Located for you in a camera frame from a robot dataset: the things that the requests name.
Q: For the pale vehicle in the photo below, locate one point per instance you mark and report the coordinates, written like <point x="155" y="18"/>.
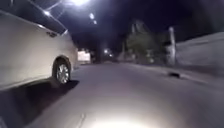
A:
<point x="84" y="56"/>

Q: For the white car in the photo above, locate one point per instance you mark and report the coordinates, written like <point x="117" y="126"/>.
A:
<point x="26" y="53"/>

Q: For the pale pole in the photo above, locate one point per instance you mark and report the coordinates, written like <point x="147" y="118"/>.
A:
<point x="172" y="45"/>

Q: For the row of street lamps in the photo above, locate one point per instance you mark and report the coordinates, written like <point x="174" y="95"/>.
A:
<point x="91" y="15"/>

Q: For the pale wall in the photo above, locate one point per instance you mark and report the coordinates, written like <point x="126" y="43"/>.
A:
<point x="203" y="50"/>

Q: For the grey asphalt road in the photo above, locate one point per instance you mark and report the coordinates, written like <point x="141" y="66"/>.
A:
<point x="133" y="93"/>

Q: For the tree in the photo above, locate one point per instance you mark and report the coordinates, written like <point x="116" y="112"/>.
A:
<point x="143" y="45"/>

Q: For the small dark object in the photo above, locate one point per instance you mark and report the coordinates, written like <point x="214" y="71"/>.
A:
<point x="174" y="74"/>

